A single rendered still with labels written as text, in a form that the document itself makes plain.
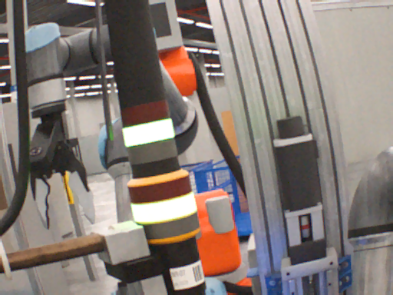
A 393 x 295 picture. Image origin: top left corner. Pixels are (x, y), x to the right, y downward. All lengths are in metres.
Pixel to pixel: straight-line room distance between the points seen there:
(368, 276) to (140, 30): 0.55
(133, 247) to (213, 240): 3.96
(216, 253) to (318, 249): 3.16
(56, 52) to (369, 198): 0.57
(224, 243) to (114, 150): 3.09
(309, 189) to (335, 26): 1.16
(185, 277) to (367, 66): 1.93
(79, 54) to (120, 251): 0.68
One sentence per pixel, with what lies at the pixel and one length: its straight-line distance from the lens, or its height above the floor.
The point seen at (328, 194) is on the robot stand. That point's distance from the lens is 1.30.
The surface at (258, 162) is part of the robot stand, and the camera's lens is 1.29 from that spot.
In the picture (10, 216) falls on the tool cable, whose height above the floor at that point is 1.57.
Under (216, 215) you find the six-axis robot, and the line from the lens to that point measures 4.29.
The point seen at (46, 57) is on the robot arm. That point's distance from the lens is 0.95.
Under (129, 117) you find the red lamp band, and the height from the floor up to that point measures 1.62.
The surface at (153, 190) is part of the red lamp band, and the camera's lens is 0.38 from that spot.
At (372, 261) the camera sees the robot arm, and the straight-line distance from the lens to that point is 0.81.
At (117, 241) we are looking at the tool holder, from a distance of 0.38.
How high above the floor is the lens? 1.61
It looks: 3 degrees down
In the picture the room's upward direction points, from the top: 11 degrees counter-clockwise
